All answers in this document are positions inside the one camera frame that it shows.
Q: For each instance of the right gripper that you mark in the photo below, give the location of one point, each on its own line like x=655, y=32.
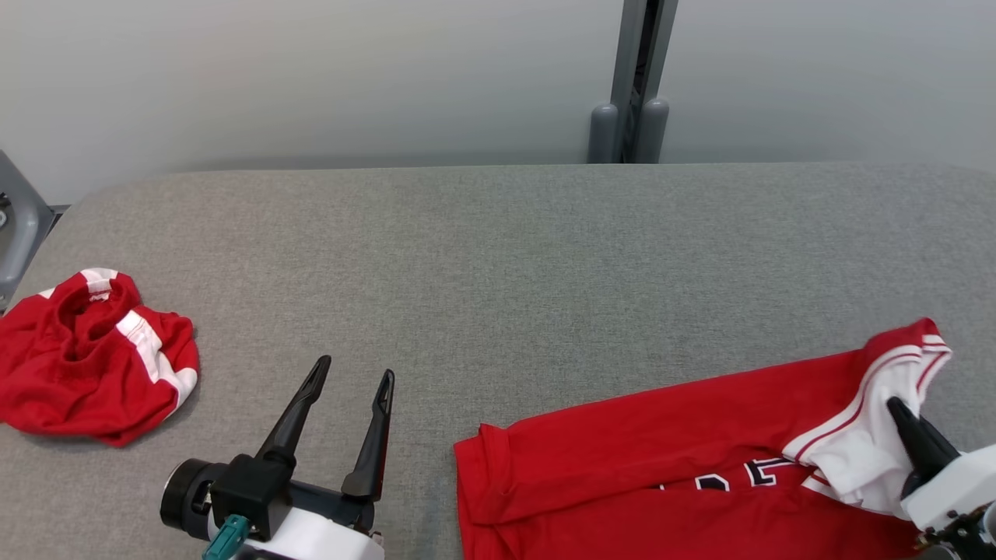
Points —
x=957, y=486

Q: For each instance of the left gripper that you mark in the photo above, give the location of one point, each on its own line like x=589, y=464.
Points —
x=327, y=540

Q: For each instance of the red shorts white stripe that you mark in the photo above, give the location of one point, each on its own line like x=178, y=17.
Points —
x=78, y=389

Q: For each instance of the red jersey shirt white trim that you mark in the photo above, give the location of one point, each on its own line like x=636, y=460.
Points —
x=622, y=467

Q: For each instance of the grey fabric sofa cushion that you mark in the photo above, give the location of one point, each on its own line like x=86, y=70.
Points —
x=506, y=272

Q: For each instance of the grey metal stand leg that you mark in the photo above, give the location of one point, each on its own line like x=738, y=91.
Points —
x=19, y=225

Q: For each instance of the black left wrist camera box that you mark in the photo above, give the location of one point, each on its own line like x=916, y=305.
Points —
x=249, y=490

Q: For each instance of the grey cylindrical post cover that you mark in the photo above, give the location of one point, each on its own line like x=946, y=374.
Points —
x=654, y=132
x=603, y=136

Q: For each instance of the grey aluminium partition post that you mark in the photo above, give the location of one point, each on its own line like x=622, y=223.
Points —
x=629, y=47

